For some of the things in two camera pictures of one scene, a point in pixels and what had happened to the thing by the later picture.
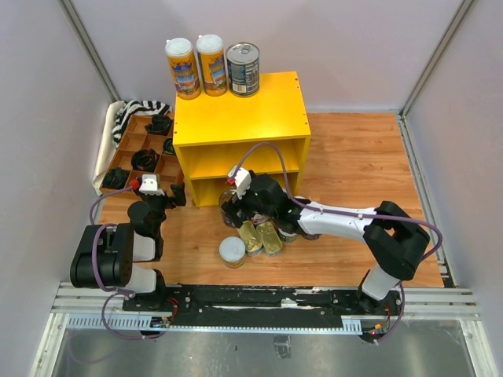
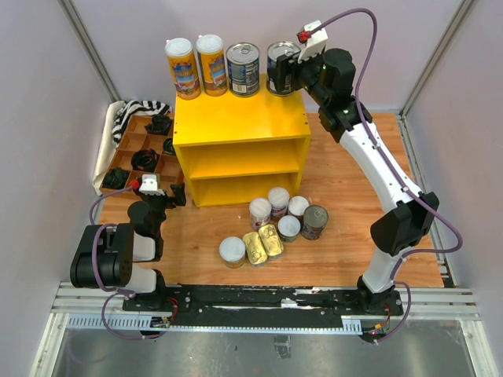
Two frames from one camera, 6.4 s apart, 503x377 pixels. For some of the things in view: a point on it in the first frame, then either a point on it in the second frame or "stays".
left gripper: [178, 192] stays
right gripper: [232, 210] -> [285, 67]
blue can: [243, 61] stays
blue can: [224, 198] -> [275, 50]
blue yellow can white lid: [211, 54] stays
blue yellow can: [184, 67] stays
